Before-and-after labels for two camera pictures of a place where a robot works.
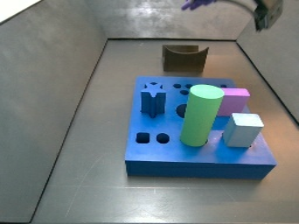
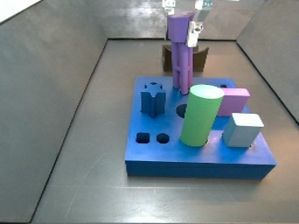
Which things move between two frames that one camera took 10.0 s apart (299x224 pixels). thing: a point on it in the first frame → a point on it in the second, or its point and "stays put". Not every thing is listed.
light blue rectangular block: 242,129 stays put
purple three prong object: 196,3 → 180,32
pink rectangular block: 234,101 stays put
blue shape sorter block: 156,152 stays put
